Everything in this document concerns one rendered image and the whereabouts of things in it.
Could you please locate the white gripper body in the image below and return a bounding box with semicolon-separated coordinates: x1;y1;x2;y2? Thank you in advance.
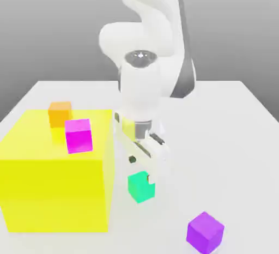
130;135;171;178

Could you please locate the large yellow box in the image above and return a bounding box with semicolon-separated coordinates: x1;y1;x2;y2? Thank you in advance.
0;109;116;233

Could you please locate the small magenta cube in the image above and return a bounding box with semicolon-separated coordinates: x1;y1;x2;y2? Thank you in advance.
64;118;94;154

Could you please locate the small green cube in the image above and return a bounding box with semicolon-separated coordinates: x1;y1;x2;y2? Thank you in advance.
127;170;156;204

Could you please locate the small orange cube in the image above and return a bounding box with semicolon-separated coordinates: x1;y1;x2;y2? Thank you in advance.
47;101;73;129

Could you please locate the small purple cube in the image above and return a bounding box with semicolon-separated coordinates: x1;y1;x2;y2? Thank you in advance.
186;211;225;254

